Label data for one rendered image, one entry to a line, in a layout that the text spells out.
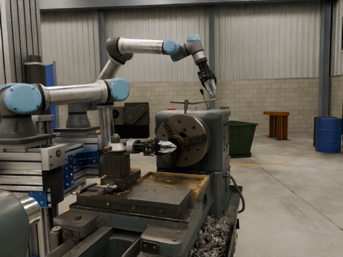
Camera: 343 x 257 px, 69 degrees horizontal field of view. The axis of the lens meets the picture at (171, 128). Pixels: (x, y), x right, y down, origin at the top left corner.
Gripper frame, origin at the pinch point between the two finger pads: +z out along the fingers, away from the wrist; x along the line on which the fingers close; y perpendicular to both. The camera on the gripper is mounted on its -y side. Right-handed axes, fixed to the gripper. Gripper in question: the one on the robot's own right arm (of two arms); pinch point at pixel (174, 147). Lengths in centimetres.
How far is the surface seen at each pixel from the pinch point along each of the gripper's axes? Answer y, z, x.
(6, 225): 89, 3, 3
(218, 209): -38, 16, -46
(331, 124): -617, 212, -39
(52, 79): -334, -402, 84
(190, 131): -22.8, 1.9, 5.2
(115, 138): 36.4, -10.7, 9.0
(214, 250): 1, 20, -50
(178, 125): -22.8, -5.1, 9.0
